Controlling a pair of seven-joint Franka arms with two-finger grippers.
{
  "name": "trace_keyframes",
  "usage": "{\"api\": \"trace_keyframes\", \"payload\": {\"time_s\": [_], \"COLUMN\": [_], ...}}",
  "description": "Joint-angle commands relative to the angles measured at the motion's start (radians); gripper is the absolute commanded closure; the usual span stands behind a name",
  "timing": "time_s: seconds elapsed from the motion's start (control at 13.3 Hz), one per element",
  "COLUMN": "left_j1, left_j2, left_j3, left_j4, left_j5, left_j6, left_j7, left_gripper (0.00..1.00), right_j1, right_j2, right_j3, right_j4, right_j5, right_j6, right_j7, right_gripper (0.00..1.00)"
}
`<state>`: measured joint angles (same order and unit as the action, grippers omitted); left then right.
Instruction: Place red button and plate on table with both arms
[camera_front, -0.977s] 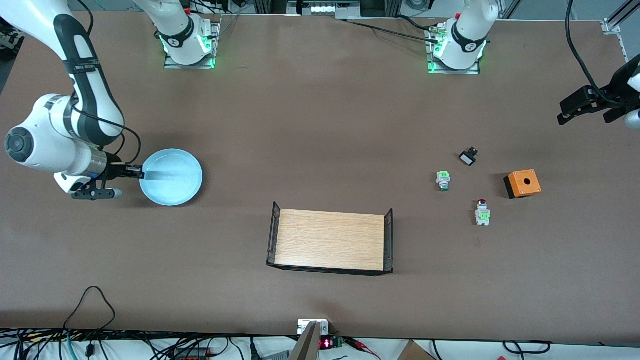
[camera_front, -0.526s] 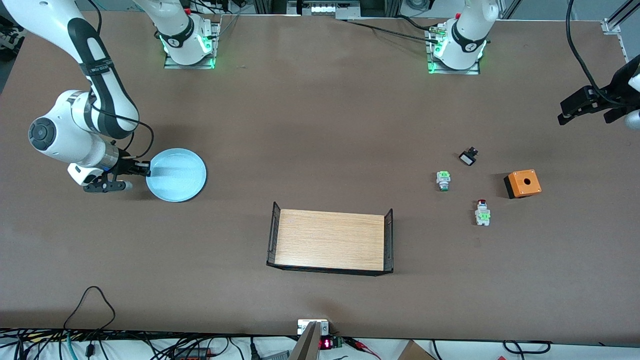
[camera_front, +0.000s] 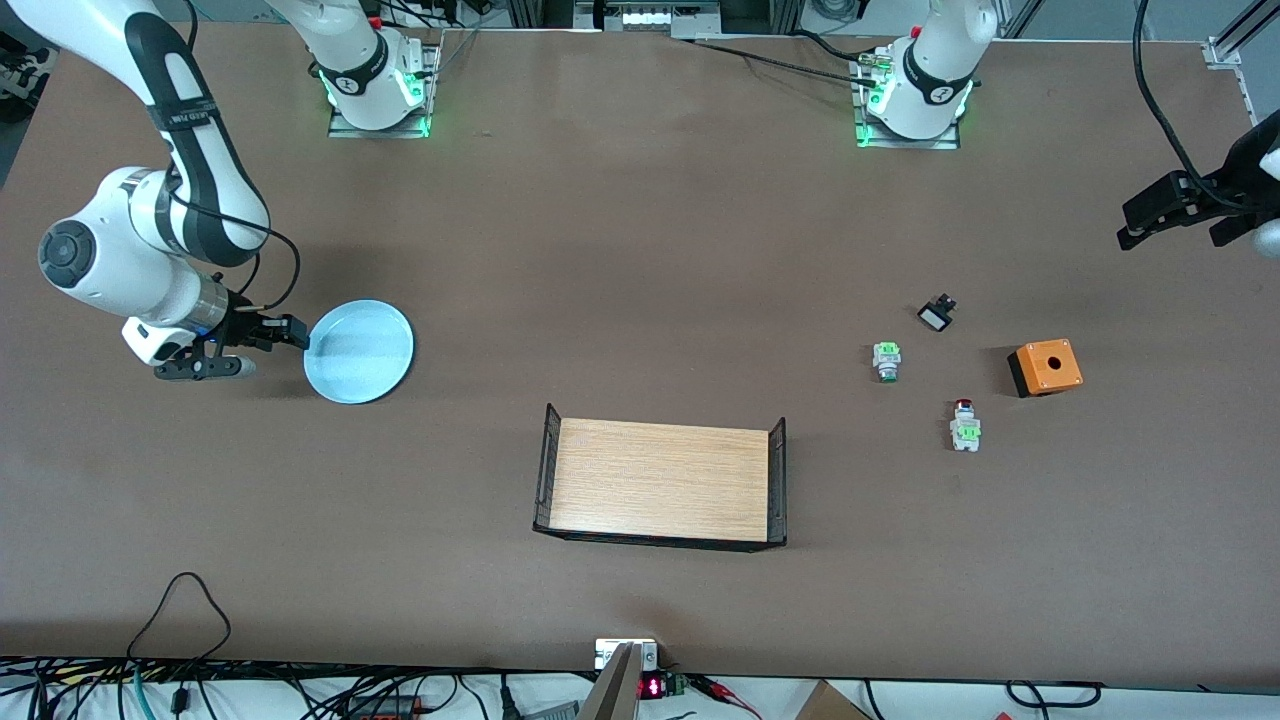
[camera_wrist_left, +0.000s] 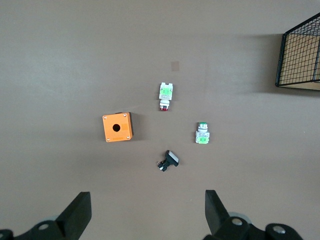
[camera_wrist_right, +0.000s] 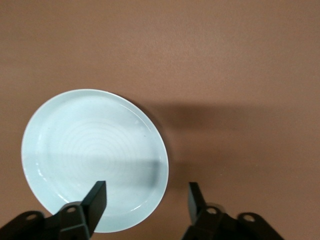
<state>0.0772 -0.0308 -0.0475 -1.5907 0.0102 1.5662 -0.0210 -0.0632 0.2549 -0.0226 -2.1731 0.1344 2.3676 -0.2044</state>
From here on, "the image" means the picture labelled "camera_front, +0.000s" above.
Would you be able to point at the green push button switch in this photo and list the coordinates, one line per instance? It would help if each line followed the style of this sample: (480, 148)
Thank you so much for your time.
(887, 358)

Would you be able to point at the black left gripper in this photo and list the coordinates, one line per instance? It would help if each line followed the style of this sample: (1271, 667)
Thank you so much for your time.
(1238, 172)

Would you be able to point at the red digit display board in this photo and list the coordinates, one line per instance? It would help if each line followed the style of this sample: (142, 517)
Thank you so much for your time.
(652, 687)

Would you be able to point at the grey camera mount bar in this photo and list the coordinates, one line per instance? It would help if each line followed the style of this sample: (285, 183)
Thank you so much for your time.
(620, 690)

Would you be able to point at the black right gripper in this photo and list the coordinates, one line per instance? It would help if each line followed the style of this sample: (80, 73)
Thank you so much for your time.
(241, 323)

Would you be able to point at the red green switch block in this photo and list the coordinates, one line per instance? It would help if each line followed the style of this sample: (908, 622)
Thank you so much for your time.
(966, 430)

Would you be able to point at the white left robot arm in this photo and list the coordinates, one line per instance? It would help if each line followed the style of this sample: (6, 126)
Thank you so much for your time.
(940, 60)

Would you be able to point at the white power strip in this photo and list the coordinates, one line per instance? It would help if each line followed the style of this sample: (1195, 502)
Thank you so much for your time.
(650, 18)

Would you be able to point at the light blue round plate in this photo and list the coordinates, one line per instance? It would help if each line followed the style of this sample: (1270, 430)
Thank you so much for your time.
(360, 355)

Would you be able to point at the aluminium frame corner profile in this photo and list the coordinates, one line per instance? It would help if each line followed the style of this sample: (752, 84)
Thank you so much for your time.
(1225, 50)

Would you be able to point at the small black white-faced switch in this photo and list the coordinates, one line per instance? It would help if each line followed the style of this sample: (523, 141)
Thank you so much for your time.
(936, 317)

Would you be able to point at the red clip leads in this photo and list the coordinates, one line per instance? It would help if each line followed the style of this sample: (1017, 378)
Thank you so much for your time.
(715, 686)

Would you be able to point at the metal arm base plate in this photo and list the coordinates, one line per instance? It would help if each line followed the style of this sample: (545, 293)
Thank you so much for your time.
(940, 144)
(345, 131)

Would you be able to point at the orange button enclosure box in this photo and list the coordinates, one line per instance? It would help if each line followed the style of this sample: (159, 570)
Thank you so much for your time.
(1050, 372)

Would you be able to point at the brown cardboard box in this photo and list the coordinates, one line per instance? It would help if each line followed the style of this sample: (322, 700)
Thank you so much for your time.
(830, 705)

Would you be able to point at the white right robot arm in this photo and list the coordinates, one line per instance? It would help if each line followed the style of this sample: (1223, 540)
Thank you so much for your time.
(190, 150)

